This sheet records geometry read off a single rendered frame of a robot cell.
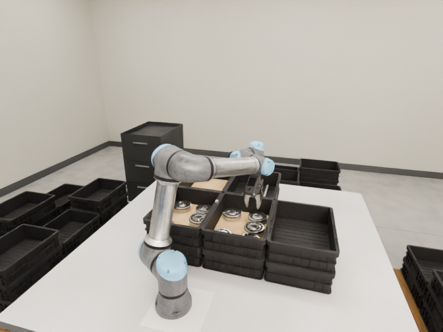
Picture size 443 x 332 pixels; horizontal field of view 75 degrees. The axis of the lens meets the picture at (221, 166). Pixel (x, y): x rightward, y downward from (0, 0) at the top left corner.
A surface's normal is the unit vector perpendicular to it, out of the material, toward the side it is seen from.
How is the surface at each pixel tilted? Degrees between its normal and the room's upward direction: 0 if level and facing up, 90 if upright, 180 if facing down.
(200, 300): 1
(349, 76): 90
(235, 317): 0
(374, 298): 0
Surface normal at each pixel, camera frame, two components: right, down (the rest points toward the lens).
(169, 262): 0.11, -0.89
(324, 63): -0.26, 0.35
